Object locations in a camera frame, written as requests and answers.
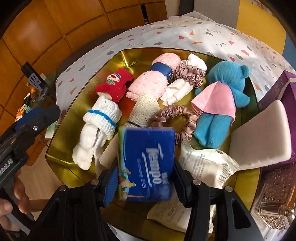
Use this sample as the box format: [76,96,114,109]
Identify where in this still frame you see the white foam sponge block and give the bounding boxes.
[229,100,292,170]

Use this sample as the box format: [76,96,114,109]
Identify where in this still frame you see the blue tempo tissue pack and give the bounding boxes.
[118,128,175,202]

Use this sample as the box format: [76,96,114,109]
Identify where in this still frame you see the green white paper packets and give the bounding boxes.
[45,120,59,140]

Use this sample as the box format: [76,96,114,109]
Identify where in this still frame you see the white socks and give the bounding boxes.
[160,53,207,106]

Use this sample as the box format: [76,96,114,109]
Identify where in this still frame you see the patterned white tablecloth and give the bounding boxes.
[56,11,295,110]

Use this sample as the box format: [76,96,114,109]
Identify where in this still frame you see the grey yellow blue sofa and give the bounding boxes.
[194,0,295,68]

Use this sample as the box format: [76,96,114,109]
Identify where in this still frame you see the gold metal tray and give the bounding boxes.
[45,48,262,239]

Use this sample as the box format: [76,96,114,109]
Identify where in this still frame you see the white printed wipes packet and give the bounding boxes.
[146,196,217,234]

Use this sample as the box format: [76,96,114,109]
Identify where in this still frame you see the ornate silver tissue box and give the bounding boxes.
[251,163,295,230]

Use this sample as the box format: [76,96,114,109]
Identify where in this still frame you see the pink cloth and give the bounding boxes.
[191,81,236,122]

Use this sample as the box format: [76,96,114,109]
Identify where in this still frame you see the white wet wipes packet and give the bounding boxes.
[179,139,241,189]

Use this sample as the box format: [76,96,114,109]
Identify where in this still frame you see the pink towel blue band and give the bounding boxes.
[126,53,181,101]

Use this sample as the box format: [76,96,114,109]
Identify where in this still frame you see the red knitted sock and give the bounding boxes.
[95,68,134,103]

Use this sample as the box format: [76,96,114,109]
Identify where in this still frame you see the white sock blue stripe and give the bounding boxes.
[72,95,122,170]

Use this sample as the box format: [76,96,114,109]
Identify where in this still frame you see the purple tissue box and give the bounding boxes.
[258,71,296,170]

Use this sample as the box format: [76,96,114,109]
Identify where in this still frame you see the cream knitted cloth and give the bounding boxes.
[99,93,160,169]

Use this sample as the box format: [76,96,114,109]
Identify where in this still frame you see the left hand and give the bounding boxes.
[1,170,31,232]

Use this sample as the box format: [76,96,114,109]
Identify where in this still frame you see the mauve satin scrunchie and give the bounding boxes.
[151,104,201,145]
[174,60,206,88]

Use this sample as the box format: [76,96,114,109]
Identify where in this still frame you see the blue plush bear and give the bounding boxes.
[191,61,250,149]

